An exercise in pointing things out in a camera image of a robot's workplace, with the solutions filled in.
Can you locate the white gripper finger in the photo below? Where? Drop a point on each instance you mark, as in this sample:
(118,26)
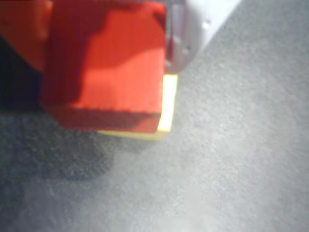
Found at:
(193,24)

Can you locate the yellow cube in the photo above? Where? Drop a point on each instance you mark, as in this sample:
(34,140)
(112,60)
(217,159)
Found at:
(167,104)

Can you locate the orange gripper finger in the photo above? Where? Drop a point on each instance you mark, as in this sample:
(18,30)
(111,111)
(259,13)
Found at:
(21,24)

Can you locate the red cube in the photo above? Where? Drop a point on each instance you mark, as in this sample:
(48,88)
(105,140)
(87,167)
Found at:
(120,72)

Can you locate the black table mat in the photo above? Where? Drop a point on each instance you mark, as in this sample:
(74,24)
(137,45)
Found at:
(217,145)

